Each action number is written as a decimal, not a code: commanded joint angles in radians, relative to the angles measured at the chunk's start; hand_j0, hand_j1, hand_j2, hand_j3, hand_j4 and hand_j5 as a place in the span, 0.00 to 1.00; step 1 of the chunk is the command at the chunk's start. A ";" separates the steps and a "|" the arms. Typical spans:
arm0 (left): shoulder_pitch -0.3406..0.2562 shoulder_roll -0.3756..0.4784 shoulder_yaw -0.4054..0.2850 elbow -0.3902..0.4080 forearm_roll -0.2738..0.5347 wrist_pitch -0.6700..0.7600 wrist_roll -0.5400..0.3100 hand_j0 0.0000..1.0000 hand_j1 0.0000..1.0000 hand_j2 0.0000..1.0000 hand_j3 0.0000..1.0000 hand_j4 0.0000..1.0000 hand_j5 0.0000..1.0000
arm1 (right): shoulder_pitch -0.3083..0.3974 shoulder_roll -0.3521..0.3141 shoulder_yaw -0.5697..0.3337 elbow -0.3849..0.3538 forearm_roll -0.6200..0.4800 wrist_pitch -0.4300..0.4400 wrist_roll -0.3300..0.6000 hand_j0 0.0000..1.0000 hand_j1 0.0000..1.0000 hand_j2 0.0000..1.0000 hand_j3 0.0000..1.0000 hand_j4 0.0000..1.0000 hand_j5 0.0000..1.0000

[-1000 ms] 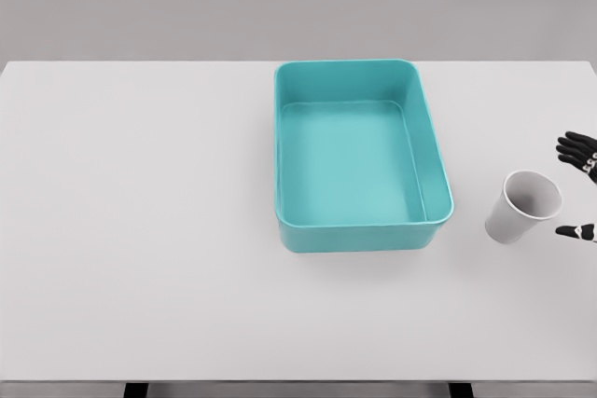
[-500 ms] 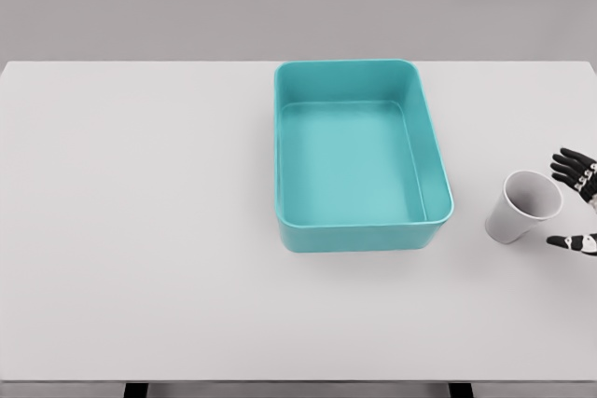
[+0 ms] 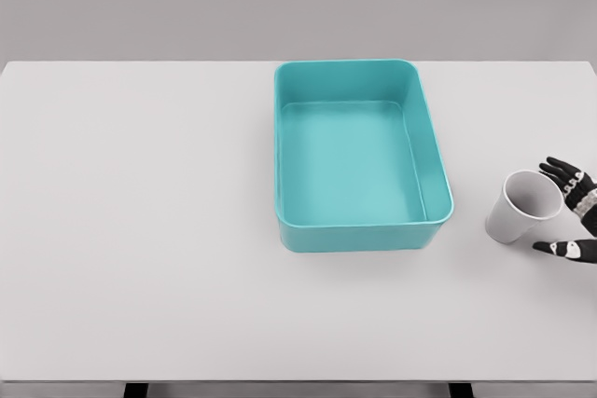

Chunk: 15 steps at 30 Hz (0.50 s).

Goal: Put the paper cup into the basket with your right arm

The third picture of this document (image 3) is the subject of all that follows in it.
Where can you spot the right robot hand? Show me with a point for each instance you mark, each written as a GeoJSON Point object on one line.
{"type": "Point", "coordinates": [579, 193]}

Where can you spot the white paper cup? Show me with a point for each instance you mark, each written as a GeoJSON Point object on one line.
{"type": "Point", "coordinates": [517, 211]}

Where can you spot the teal rectangular plastic basket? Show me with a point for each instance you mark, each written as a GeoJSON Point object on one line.
{"type": "Point", "coordinates": [354, 169]}

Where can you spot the white table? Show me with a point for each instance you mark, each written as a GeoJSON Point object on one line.
{"type": "Point", "coordinates": [186, 277]}

